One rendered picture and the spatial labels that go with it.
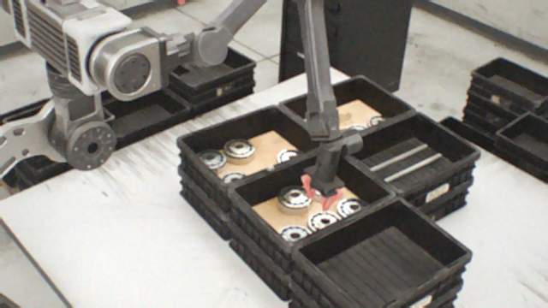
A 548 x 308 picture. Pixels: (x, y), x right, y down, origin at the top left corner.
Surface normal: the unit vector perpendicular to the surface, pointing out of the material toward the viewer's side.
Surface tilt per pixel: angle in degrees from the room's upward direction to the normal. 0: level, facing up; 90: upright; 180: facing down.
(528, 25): 90
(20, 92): 0
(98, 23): 0
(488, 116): 90
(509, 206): 0
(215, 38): 61
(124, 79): 90
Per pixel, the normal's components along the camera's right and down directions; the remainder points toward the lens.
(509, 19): -0.74, 0.36
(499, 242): 0.04, -0.82
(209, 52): 0.61, 0.00
